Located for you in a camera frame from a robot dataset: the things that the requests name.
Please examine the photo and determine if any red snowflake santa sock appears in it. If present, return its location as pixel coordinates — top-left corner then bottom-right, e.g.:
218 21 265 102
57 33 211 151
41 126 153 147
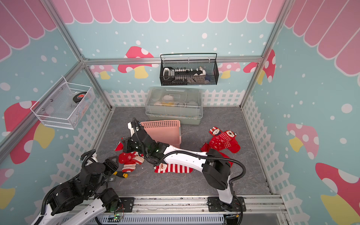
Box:
119 152 144 173

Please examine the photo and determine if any red white striped santa sock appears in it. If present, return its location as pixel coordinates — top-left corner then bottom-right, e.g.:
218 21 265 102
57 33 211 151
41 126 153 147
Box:
154 163 193 173

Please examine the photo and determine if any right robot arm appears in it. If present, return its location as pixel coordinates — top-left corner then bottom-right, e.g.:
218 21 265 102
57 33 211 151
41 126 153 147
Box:
122 118 246 212

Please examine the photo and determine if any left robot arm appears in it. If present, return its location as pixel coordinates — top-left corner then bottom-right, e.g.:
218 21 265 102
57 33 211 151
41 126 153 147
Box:
33 150 121 225

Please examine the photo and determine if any red snowman sock pair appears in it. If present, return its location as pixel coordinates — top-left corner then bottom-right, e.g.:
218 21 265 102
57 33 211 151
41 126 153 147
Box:
201 127 241 158

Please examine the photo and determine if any pink perforated plastic basket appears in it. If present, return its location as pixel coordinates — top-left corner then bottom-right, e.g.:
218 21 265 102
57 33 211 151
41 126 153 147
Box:
141 120 182 148

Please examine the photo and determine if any clear lidded storage box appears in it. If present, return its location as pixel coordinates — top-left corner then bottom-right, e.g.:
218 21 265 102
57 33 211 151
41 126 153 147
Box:
145 87 203 125

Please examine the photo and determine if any black red tape measure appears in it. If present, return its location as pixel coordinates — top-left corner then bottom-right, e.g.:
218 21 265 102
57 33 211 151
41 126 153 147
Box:
73 91 87 104

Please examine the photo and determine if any yellow handled screwdriver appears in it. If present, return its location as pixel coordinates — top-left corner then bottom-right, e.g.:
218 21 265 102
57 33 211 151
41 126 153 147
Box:
113 171 128 178

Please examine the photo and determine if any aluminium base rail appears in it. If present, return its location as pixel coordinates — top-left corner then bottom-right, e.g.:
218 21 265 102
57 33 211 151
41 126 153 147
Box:
54 194 287 217

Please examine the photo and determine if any white wire wall basket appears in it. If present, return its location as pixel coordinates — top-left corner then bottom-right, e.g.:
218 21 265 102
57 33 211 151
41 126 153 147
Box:
31 77 95 130

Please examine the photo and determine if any black wire wall basket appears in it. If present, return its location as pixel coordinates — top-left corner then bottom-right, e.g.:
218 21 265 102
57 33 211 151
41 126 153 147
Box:
159 53 219 86

